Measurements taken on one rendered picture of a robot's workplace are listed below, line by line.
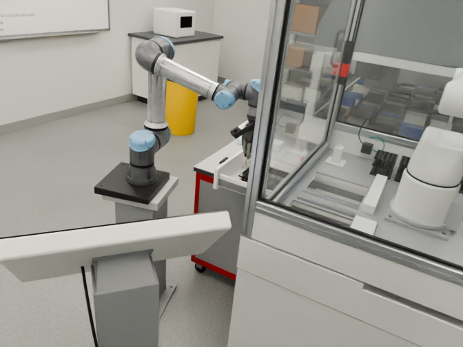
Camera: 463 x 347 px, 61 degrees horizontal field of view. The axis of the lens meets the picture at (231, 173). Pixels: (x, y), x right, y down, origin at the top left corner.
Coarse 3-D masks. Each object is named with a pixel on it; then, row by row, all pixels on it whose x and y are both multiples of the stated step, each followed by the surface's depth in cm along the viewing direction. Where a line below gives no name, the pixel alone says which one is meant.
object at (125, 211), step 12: (168, 180) 201; (168, 192) 193; (120, 204) 191; (132, 204) 184; (144, 204) 183; (156, 204) 181; (120, 216) 194; (132, 216) 192; (144, 216) 191; (156, 216) 195; (156, 264) 210; (168, 288) 236; (168, 300) 228
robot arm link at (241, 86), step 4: (228, 80) 171; (232, 80) 172; (224, 84) 170; (228, 84) 170; (232, 84) 166; (236, 84) 167; (240, 84) 169; (244, 84) 169; (240, 88) 168; (244, 88) 168; (240, 92) 167; (244, 92) 168; (240, 96) 170; (244, 96) 169
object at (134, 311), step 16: (128, 288) 97; (144, 288) 99; (96, 304) 96; (112, 304) 98; (128, 304) 99; (144, 304) 101; (96, 320) 98; (112, 320) 100; (128, 320) 102; (144, 320) 104; (96, 336) 101; (112, 336) 102; (128, 336) 104; (144, 336) 107
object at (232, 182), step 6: (240, 168) 204; (246, 168) 204; (222, 174) 183; (234, 174) 197; (222, 180) 183; (228, 180) 182; (234, 180) 180; (240, 180) 180; (222, 186) 185; (228, 186) 183; (234, 186) 181; (240, 186) 180; (246, 186) 178; (240, 192) 181
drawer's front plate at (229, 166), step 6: (240, 150) 202; (234, 156) 194; (240, 156) 200; (228, 162) 189; (234, 162) 195; (240, 162) 203; (216, 168) 181; (222, 168) 184; (228, 168) 191; (234, 168) 198; (216, 174) 182; (228, 174) 193; (216, 180) 183; (216, 186) 184
